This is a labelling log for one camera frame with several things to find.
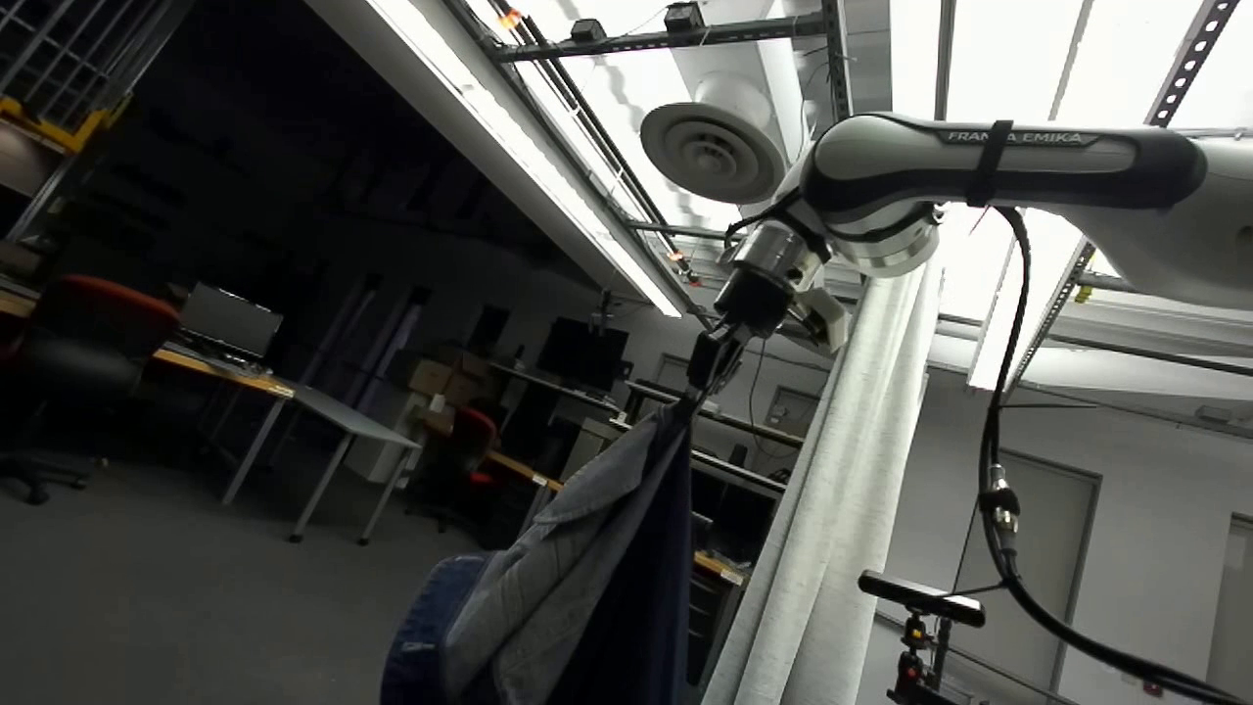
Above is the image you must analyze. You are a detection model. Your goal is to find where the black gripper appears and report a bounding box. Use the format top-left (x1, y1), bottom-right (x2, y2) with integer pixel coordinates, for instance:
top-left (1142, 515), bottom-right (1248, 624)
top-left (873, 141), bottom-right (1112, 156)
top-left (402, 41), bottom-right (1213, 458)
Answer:
top-left (687, 267), bottom-right (801, 403)

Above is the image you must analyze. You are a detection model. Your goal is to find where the blue denim jacket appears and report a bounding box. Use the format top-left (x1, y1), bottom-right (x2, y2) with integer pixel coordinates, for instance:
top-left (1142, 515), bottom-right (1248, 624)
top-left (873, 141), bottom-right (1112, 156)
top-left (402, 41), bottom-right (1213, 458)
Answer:
top-left (375, 389), bottom-right (704, 705)

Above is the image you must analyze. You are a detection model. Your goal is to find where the small red office chair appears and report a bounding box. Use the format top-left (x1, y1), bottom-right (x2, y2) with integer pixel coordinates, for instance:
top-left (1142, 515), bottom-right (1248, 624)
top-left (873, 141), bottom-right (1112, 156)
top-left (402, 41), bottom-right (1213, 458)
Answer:
top-left (436, 403), bottom-right (509, 523)

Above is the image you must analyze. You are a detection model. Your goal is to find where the large red black office chair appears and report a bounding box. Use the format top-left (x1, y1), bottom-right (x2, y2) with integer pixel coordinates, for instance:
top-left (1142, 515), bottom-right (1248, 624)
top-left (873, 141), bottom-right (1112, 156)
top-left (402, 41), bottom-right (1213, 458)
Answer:
top-left (0, 271), bottom-right (189, 509)

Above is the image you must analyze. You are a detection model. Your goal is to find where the black computer monitor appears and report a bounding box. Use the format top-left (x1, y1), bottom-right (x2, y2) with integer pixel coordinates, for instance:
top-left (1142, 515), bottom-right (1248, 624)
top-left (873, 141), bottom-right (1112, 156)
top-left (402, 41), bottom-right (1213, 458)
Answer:
top-left (534, 312), bottom-right (634, 400)

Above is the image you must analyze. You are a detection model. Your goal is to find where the thin black ceiling pipe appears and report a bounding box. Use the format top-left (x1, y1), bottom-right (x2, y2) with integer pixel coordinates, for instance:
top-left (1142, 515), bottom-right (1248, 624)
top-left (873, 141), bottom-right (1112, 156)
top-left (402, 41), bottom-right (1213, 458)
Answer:
top-left (624, 215), bottom-right (735, 256)

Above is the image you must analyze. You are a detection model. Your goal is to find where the round ceiling air vent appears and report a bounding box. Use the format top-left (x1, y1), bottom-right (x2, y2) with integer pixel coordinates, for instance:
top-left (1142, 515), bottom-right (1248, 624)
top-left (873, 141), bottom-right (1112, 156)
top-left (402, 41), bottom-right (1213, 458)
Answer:
top-left (638, 99), bottom-right (816, 207)

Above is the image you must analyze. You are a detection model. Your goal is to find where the wooden top desk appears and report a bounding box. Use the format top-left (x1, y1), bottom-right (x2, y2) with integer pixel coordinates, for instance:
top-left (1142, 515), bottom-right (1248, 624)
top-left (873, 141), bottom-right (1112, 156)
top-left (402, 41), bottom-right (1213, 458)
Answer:
top-left (148, 340), bottom-right (303, 513)
top-left (483, 447), bottom-right (569, 500)
top-left (691, 545), bottom-right (752, 591)

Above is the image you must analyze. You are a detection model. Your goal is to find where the long ceiling light fixture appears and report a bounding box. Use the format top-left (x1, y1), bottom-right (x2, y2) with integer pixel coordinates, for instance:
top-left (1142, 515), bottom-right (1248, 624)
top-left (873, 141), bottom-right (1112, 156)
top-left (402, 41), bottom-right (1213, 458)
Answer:
top-left (306, 0), bottom-right (694, 320)

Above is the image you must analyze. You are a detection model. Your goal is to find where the black tripod stand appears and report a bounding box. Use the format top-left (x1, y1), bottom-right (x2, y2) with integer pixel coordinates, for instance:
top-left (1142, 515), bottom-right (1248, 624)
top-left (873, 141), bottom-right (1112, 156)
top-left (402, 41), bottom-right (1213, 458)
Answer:
top-left (854, 566), bottom-right (991, 705)

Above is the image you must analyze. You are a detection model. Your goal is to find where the grey metal table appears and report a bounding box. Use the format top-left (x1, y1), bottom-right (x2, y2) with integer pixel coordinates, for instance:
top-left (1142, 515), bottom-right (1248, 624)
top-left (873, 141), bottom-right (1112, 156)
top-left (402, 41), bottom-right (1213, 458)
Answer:
top-left (217, 378), bottom-right (422, 547)

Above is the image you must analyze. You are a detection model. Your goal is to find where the grey door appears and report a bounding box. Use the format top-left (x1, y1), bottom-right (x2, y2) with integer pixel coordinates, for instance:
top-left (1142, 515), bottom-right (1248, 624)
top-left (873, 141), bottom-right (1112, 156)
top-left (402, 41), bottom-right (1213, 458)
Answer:
top-left (955, 447), bottom-right (1104, 692)
top-left (1198, 509), bottom-right (1253, 705)

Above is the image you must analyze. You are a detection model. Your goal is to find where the grey laptop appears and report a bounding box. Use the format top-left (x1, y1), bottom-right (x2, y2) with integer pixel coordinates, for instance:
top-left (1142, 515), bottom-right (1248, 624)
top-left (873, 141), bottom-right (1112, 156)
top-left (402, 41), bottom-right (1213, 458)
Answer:
top-left (176, 283), bottom-right (285, 373)

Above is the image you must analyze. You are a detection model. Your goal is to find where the perforated metal ceiling strut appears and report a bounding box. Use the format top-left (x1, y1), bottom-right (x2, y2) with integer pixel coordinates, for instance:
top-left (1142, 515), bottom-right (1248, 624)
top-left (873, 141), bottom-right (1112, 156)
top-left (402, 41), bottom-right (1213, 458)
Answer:
top-left (1140, 0), bottom-right (1247, 132)

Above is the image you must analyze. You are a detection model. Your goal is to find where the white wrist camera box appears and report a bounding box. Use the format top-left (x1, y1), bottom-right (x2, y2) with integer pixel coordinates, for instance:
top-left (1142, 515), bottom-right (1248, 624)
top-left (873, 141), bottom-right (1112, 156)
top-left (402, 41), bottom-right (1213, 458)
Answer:
top-left (791, 283), bottom-right (854, 351)

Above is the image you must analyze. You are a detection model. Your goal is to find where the black ceiling rail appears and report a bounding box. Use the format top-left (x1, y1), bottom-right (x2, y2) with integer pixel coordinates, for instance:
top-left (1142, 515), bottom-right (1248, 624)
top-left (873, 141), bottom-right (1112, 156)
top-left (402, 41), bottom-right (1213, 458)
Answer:
top-left (488, 0), bottom-right (834, 66)

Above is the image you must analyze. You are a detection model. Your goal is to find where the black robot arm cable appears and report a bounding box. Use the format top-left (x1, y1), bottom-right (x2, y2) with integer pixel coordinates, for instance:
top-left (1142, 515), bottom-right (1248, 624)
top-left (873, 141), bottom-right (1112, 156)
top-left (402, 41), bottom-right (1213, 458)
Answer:
top-left (970, 201), bottom-right (1253, 705)

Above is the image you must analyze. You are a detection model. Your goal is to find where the wire grid shelf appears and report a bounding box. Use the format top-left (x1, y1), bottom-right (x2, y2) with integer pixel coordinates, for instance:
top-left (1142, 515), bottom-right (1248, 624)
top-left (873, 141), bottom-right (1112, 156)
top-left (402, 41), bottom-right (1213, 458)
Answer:
top-left (0, 0), bottom-right (140, 160)

